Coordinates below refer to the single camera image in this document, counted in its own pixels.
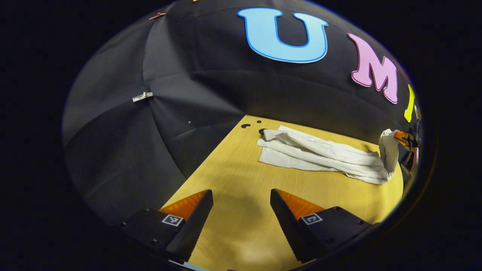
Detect white jeans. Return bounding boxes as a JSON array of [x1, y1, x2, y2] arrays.
[[256, 125, 400, 185]]

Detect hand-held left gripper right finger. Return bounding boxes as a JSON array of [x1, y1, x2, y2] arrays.
[[270, 188, 377, 263]]

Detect black backdrop cloth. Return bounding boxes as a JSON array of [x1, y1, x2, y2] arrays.
[[62, 0, 420, 226]]

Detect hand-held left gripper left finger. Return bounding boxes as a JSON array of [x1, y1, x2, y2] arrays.
[[117, 189, 214, 263]]

